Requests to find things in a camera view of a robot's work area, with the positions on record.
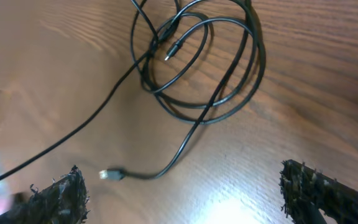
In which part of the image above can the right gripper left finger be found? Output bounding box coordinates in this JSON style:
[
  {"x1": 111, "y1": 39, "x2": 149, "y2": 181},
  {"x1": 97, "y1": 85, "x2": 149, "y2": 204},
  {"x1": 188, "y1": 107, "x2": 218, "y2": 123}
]
[{"x1": 0, "y1": 166, "x2": 89, "y2": 224}]

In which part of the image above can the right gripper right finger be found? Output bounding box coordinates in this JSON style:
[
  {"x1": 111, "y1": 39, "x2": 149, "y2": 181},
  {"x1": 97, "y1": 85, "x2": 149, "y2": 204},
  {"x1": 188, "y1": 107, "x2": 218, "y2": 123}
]
[{"x1": 280, "y1": 159, "x2": 358, "y2": 223}]

